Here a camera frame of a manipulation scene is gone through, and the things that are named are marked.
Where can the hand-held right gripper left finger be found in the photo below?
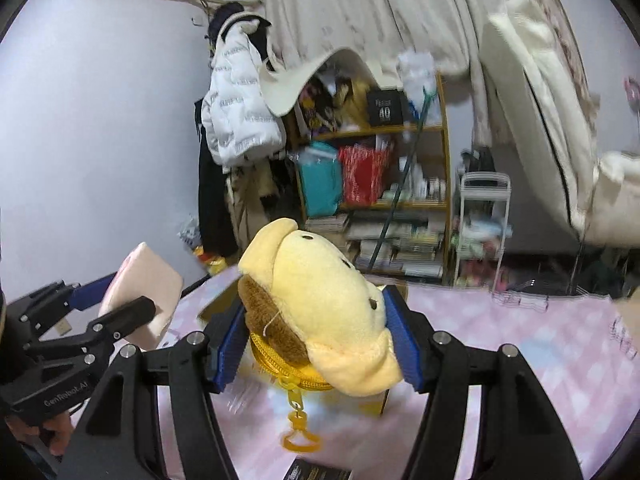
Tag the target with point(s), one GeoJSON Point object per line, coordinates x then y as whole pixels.
{"type": "Point", "coordinates": [230, 350]}

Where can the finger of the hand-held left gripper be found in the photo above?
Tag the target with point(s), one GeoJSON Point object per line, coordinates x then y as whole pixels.
{"type": "Point", "coordinates": [92, 292]}
{"type": "Point", "coordinates": [127, 317]}

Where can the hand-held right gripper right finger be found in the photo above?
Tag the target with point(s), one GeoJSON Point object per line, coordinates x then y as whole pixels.
{"type": "Point", "coordinates": [405, 345]}

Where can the pink foam block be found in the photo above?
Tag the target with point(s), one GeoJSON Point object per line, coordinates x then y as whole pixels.
{"type": "Point", "coordinates": [145, 280]}

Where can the printed cardboard box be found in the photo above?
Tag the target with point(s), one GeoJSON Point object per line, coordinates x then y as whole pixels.
{"type": "Point", "coordinates": [375, 402]}

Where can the yellow plush dog purse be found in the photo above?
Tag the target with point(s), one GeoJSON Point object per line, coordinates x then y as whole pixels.
{"type": "Point", "coordinates": [320, 300]}

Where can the person's left hand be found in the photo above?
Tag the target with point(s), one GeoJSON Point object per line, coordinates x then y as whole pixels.
{"type": "Point", "coordinates": [55, 427]}

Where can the pile of papers and magazines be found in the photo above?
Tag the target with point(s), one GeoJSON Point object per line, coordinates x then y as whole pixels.
{"type": "Point", "coordinates": [400, 250]}

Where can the yellow plastic bag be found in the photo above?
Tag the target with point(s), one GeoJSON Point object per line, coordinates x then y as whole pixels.
{"type": "Point", "coordinates": [192, 235]}

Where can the black coat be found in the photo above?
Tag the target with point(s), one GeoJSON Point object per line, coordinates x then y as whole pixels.
{"type": "Point", "coordinates": [212, 210]}

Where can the beige coat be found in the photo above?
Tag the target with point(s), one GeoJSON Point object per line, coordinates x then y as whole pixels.
{"type": "Point", "coordinates": [247, 210]}

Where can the stack of books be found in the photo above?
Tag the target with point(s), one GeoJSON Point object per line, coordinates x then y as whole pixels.
{"type": "Point", "coordinates": [325, 222]}

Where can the black packet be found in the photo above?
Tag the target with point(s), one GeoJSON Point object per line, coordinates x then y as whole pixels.
{"type": "Point", "coordinates": [317, 472]}

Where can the group of small bottles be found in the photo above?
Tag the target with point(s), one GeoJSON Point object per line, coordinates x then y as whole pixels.
{"type": "Point", "coordinates": [425, 187]}

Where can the green mop pole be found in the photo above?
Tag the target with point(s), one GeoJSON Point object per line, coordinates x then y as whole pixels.
{"type": "Point", "coordinates": [400, 185]}

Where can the red patterned bag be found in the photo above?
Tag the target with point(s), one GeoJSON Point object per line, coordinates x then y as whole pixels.
{"type": "Point", "coordinates": [362, 175]}

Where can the wooden shelf unit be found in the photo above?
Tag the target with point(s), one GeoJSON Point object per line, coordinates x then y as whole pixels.
{"type": "Point", "coordinates": [445, 170]}

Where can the white trolley cart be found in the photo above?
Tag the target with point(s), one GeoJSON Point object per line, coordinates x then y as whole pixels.
{"type": "Point", "coordinates": [482, 180]}

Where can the teal bag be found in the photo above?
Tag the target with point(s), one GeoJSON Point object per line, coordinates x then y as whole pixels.
{"type": "Point", "coordinates": [320, 180]}

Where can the white puffer jacket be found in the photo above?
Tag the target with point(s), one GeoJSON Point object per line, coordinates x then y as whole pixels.
{"type": "Point", "coordinates": [240, 110]}

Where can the black box with white print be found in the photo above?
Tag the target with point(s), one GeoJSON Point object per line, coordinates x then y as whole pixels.
{"type": "Point", "coordinates": [385, 107]}

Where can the yellow black bag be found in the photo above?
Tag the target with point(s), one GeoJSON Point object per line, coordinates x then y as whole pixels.
{"type": "Point", "coordinates": [325, 105]}

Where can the dark hooded garment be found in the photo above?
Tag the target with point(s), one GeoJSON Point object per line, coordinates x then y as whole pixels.
{"type": "Point", "coordinates": [225, 15]}

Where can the floral cream curtain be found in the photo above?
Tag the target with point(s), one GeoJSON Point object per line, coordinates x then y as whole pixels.
{"type": "Point", "coordinates": [375, 5]}

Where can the pink desk fan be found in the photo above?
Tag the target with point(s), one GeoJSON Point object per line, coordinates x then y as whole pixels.
{"type": "Point", "coordinates": [634, 90]}

